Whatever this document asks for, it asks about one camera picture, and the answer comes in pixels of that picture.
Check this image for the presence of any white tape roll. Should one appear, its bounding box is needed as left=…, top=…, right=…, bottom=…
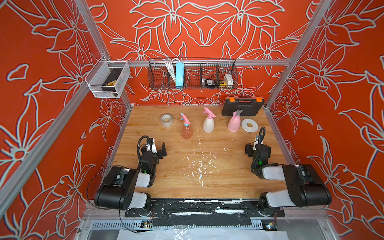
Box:
left=241, top=119, right=259, bottom=133

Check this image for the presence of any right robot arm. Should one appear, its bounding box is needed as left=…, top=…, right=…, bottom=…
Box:
left=245, top=143, right=332, bottom=217

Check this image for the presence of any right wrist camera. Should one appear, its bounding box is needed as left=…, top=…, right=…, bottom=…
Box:
left=253, top=135, right=260, bottom=150

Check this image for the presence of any clear tape roll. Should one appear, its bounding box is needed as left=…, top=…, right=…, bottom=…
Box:
left=161, top=114, right=173, bottom=128

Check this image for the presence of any white adapter block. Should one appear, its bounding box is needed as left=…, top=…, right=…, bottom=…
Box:
left=224, top=74, right=234, bottom=89

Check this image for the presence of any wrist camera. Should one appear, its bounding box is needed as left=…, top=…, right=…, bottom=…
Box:
left=147, top=138, right=157, bottom=154
left=253, top=135, right=260, bottom=150

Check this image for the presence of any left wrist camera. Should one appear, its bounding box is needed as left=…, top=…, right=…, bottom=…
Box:
left=147, top=138, right=157, bottom=154

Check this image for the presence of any pink spray bottle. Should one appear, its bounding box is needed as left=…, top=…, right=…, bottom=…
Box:
left=228, top=115, right=242, bottom=133

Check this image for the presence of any black wire basket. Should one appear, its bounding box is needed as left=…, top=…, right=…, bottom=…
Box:
left=148, top=57, right=238, bottom=90

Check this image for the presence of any black device with label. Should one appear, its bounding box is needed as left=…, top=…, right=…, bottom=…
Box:
left=202, top=79, right=217, bottom=89

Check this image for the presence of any light blue box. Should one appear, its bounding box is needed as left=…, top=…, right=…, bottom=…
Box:
left=175, top=62, right=184, bottom=89

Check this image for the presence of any white spray bottle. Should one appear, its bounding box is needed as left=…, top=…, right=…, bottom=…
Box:
left=203, top=116, right=215, bottom=133

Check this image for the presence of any white cable bundle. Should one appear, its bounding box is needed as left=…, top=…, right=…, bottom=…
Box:
left=165, top=59, right=177, bottom=82

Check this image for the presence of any pink blue spray nozzle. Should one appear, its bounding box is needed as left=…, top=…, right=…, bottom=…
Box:
left=181, top=113, right=191, bottom=127

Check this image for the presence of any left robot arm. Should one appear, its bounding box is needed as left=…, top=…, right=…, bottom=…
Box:
left=94, top=139, right=167, bottom=217

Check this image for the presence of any black box in bin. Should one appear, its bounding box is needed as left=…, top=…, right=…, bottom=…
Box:
left=102, top=68, right=123, bottom=92

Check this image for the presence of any clear reddish spray bottle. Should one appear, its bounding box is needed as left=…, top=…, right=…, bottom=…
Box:
left=181, top=124, right=193, bottom=140

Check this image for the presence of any black orange tool case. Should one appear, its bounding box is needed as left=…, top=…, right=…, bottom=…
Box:
left=222, top=97, right=265, bottom=117

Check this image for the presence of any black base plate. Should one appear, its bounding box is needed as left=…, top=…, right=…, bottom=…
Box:
left=125, top=198, right=285, bottom=229

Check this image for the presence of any clear plastic wall bin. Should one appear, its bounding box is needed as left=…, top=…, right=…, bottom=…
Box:
left=85, top=56, right=131, bottom=99

